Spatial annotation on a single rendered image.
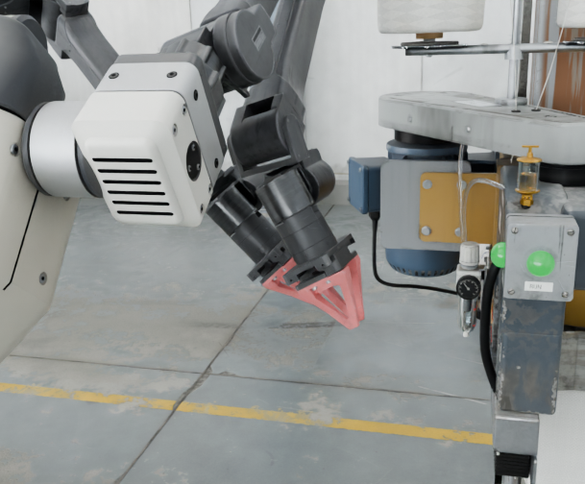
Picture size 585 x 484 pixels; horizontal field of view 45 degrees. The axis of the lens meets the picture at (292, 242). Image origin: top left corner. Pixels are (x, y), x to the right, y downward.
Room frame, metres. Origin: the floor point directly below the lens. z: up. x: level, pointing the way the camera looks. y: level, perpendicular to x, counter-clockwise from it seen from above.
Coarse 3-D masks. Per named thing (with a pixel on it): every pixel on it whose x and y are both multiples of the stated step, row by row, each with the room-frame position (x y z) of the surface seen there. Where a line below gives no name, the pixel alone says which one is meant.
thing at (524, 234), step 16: (512, 224) 0.75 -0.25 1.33; (528, 224) 0.74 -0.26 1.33; (544, 224) 0.74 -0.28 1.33; (560, 224) 0.73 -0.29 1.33; (576, 224) 0.74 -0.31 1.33; (512, 240) 0.74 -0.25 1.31; (528, 240) 0.74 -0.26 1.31; (544, 240) 0.74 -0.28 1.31; (560, 240) 0.73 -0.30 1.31; (576, 240) 0.73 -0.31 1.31; (512, 256) 0.74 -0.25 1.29; (560, 256) 0.73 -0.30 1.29; (512, 272) 0.74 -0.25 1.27; (528, 272) 0.74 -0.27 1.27; (560, 272) 0.73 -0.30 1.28; (512, 288) 0.74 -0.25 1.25; (560, 288) 0.73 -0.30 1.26
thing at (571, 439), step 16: (560, 400) 0.93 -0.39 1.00; (576, 400) 0.92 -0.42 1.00; (544, 416) 0.93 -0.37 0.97; (560, 416) 0.93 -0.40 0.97; (576, 416) 0.92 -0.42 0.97; (544, 432) 0.93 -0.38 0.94; (560, 432) 0.93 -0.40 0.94; (576, 432) 0.92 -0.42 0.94; (544, 448) 0.93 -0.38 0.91; (560, 448) 0.93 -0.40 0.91; (576, 448) 0.92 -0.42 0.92; (544, 464) 0.93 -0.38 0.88; (560, 464) 0.93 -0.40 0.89; (576, 464) 0.92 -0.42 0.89; (528, 480) 0.92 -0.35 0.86; (544, 480) 0.92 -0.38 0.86; (560, 480) 0.91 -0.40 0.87; (576, 480) 0.91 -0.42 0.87
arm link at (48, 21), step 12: (0, 0) 1.14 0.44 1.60; (12, 0) 1.16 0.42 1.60; (24, 0) 1.18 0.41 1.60; (36, 0) 1.24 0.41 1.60; (48, 0) 1.16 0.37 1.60; (0, 12) 1.15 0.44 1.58; (12, 12) 1.18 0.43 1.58; (24, 12) 1.20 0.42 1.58; (36, 12) 1.22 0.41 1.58; (48, 12) 1.17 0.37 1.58; (60, 12) 1.16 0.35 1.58; (48, 24) 1.18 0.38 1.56; (48, 36) 1.19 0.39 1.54
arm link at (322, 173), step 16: (288, 128) 0.81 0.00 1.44; (288, 144) 0.80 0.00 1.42; (304, 144) 0.83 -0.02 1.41; (272, 160) 0.87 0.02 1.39; (288, 160) 0.80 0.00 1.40; (304, 160) 0.86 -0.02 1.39; (320, 160) 0.90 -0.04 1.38; (240, 176) 0.83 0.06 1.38; (320, 176) 0.87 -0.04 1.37; (320, 192) 0.86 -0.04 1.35
